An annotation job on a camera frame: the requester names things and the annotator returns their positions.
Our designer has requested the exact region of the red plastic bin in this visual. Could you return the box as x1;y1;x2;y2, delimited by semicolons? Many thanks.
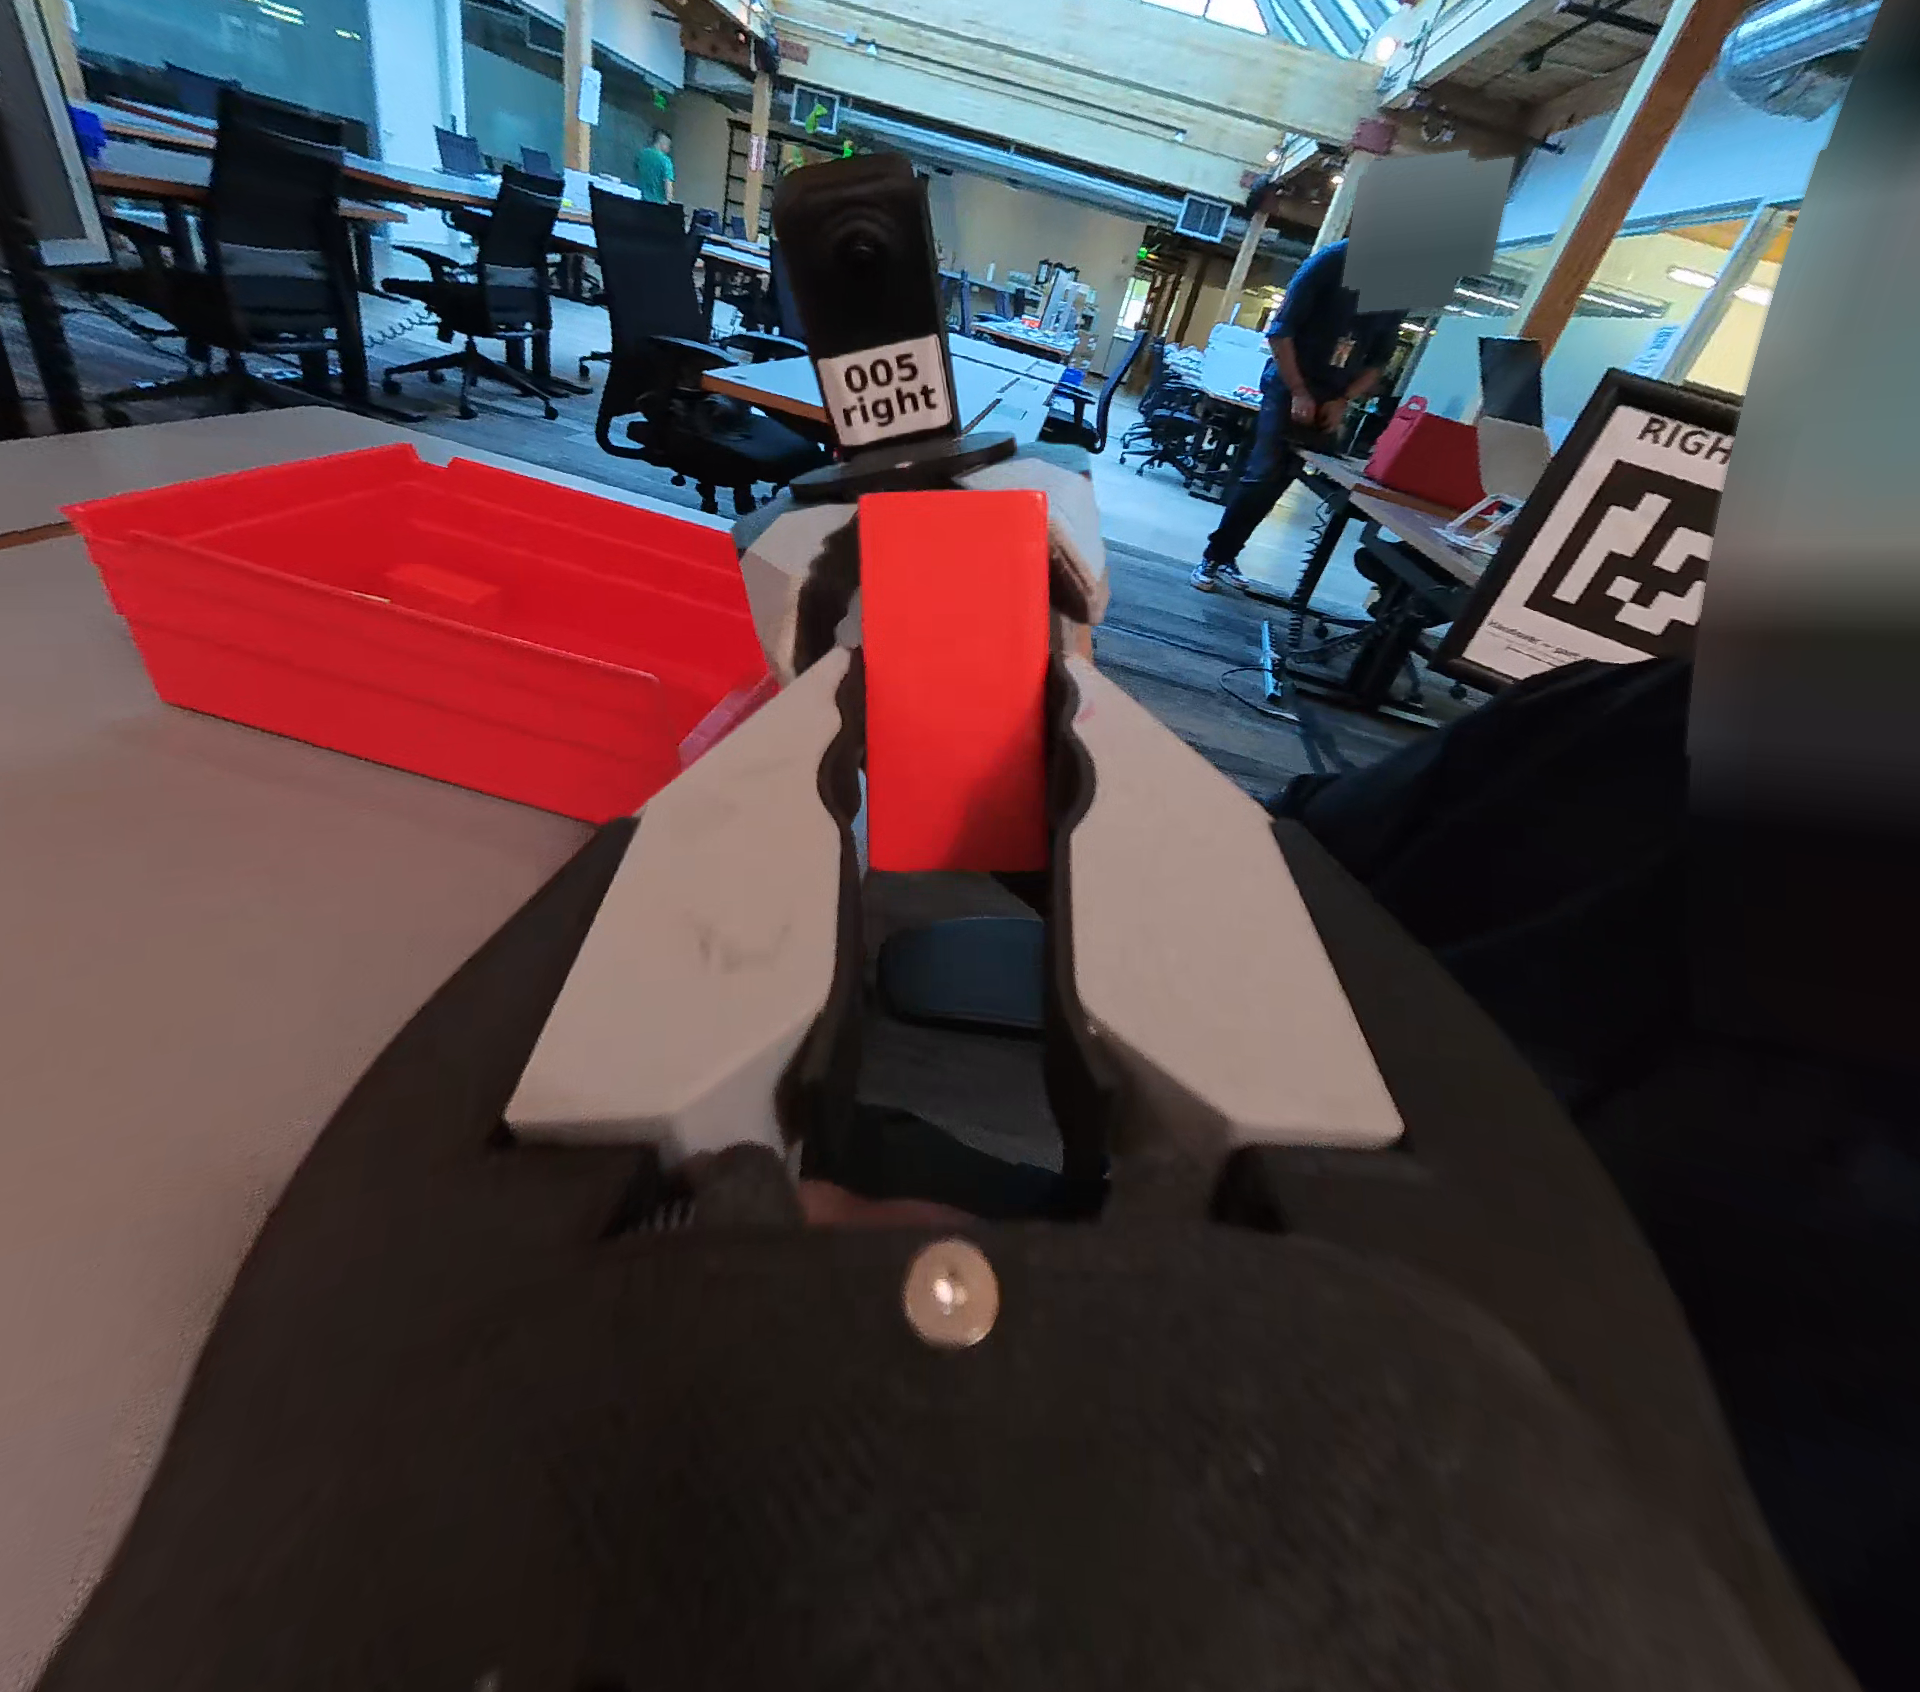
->
61;442;773;828

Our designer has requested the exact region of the black office chair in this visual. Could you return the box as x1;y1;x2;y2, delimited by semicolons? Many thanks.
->
156;84;430;421
588;183;820;520
382;166;594;421

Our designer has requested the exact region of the black and white marker board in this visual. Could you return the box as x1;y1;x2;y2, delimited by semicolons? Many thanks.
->
1435;366;1750;694

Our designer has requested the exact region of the white open box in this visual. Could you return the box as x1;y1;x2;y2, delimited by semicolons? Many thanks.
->
1475;333;1549;471

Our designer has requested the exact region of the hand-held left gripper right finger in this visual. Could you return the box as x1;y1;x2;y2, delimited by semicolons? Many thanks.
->
1045;653;1408;1180

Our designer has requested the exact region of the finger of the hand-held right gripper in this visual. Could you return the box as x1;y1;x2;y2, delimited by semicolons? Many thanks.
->
1041;463;1115;661
731;491;870;691

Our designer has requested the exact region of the person's right forearm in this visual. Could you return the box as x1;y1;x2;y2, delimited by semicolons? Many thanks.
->
1271;653;1704;1109

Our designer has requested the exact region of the grey top office desk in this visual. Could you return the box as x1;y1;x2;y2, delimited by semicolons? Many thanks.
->
702;329;1086;480

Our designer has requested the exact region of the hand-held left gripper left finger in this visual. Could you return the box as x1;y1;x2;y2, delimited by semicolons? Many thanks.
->
501;641;870;1172

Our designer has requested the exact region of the wooden office desk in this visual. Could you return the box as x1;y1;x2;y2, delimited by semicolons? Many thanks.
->
81;93;414;425

